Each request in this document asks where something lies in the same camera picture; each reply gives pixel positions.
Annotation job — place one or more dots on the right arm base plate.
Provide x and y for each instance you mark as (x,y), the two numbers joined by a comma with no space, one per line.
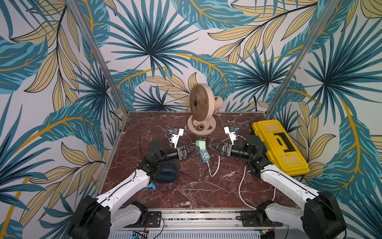
(253,219)

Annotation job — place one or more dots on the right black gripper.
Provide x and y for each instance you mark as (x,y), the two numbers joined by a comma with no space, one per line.
(226,149)

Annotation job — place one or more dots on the beige desk fan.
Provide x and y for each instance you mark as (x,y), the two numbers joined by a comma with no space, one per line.
(203,103)

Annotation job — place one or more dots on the aluminium front rail frame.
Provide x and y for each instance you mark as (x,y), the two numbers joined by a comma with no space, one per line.
(224,219)

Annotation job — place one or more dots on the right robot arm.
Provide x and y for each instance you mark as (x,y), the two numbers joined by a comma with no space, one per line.
(317,213)

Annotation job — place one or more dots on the yellow black toolbox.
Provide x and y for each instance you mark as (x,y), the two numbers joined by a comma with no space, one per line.
(280,149)

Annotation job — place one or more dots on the dark blue handheld fan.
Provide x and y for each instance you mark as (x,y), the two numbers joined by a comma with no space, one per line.
(168,175)

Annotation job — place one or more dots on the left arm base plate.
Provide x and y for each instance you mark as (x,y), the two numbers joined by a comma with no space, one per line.
(152,219)

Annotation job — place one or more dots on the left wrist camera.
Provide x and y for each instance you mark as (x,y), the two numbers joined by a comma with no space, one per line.
(175,134)

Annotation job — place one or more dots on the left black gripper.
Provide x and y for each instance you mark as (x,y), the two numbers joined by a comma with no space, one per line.
(182,152)

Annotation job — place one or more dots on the teal white power strip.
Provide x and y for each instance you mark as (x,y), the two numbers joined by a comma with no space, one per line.
(205,156)

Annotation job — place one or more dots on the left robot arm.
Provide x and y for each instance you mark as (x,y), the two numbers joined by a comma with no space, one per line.
(98,217)

